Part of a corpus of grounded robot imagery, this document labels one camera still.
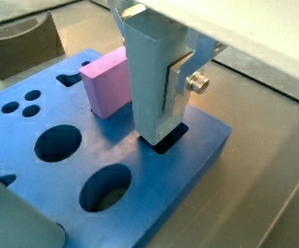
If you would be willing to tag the blue shape sorter board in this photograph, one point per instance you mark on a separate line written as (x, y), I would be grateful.
(84, 170)

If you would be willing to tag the light blue rounded block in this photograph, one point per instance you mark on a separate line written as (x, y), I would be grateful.
(24, 227)

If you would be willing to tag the purple rectangular block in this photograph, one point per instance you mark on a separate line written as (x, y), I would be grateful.
(107, 83)

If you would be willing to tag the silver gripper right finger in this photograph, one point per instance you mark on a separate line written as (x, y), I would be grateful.
(184, 78)

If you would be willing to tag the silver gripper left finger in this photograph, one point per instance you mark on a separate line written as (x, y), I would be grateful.
(122, 10)

